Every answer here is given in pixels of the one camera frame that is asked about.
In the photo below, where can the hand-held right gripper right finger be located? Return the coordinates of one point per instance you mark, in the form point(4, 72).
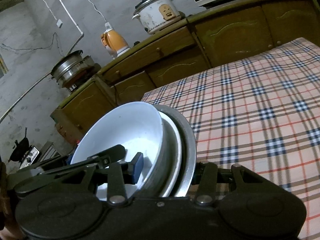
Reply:
point(207, 175)

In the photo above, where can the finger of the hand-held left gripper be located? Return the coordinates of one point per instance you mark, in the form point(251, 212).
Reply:
point(112, 153)

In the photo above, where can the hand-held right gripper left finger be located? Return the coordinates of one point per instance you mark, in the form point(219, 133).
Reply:
point(138, 167)

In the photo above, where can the deep white bowl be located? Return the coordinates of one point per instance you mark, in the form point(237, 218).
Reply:
point(120, 130)

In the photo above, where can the large steel plate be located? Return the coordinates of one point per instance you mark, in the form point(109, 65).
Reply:
point(190, 150)

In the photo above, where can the small steel bowl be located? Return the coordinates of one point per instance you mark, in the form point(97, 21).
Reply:
point(168, 155)

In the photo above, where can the shallow white bowl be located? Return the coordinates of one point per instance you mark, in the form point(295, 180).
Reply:
point(179, 155)

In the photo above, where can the gas stove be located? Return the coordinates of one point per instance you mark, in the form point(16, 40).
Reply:
point(30, 156)

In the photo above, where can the black wok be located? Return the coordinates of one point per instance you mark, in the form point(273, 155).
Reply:
point(20, 145)

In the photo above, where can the plaid tablecloth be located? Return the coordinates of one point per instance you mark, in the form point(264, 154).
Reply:
point(250, 117)

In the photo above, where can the portable stove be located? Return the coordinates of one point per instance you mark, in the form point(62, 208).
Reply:
point(80, 81)

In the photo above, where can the steel steamer pot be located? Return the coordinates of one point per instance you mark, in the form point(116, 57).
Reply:
point(68, 67)

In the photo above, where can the orange electric kettle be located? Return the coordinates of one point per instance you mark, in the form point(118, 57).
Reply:
point(113, 41)

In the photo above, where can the white plug adapter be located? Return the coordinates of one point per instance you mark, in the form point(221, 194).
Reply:
point(108, 25)

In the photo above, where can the wooden kitchen cabinet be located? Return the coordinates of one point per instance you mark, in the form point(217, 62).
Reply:
point(237, 30)

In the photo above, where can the white rice cooker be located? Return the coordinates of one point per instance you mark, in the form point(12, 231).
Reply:
point(158, 12)

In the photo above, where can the aluminium frame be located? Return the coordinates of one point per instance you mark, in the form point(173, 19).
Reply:
point(46, 150)

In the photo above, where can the white wall switch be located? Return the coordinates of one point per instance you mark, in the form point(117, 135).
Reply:
point(59, 23)

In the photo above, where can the white wall conduit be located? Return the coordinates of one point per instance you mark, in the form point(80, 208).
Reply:
point(65, 6)

